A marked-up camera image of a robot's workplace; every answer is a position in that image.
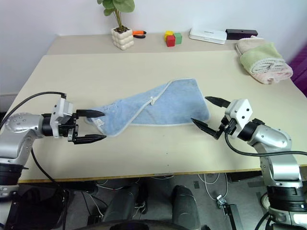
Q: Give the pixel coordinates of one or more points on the orange black marker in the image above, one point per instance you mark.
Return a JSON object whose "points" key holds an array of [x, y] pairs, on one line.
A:
{"points": [[139, 33]]}

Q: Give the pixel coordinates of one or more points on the yellow cube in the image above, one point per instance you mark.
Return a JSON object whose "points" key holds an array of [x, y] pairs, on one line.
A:
{"points": [[168, 33]]}

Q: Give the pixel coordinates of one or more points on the green cube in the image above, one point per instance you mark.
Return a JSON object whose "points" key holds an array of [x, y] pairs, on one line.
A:
{"points": [[178, 38]]}

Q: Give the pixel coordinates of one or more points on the white bubble plant pot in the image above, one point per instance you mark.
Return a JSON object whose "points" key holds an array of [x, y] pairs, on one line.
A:
{"points": [[122, 39]]}

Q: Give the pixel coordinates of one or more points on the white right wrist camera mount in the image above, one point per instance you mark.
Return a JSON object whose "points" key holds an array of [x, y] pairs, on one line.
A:
{"points": [[241, 111]]}

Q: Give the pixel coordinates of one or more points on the long black box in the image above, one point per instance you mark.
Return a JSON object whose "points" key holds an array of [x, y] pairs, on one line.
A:
{"points": [[241, 33]]}

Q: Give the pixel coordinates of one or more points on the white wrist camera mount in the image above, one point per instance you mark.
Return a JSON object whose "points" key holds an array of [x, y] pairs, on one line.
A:
{"points": [[62, 107], [241, 111]]}

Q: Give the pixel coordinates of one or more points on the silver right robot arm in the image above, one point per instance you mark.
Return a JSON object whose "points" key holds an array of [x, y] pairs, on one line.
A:
{"points": [[275, 141]]}

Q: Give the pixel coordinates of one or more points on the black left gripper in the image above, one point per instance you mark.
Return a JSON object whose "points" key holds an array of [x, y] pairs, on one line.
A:
{"points": [[68, 128]]}

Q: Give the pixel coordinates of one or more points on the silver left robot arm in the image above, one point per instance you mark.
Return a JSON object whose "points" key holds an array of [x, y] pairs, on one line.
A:
{"points": [[21, 134]]}

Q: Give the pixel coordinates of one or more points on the small metal clamp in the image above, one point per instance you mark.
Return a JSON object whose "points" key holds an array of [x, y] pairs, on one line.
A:
{"points": [[221, 201]]}

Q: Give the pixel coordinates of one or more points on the flat white plastic box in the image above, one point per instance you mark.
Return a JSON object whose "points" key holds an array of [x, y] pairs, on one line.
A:
{"points": [[207, 36]]}

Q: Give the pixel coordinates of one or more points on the ribbed upholstered furniture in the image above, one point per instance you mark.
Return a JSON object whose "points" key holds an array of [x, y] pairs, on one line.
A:
{"points": [[299, 69]]}

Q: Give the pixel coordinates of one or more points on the stack of folded towels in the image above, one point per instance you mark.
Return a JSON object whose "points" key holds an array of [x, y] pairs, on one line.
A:
{"points": [[275, 75]]}

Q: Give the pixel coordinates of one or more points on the dark rounded shape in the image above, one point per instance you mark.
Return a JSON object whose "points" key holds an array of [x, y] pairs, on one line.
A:
{"points": [[185, 206], [122, 203]]}

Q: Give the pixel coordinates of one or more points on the red cube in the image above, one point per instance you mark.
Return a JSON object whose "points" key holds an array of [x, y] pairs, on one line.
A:
{"points": [[170, 41]]}

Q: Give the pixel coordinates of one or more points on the green leafy plant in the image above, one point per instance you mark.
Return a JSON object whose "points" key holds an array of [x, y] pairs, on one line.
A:
{"points": [[115, 7]]}

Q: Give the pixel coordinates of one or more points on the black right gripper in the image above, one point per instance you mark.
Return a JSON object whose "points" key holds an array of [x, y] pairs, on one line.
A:
{"points": [[230, 128]]}

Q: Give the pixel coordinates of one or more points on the folded green towel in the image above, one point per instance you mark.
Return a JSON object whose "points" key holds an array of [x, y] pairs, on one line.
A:
{"points": [[261, 54]]}

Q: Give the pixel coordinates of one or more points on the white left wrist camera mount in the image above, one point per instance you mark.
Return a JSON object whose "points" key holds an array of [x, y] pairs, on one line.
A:
{"points": [[62, 107]]}

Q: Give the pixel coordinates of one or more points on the blue cloth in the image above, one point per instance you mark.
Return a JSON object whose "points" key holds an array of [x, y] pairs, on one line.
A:
{"points": [[172, 105]]}

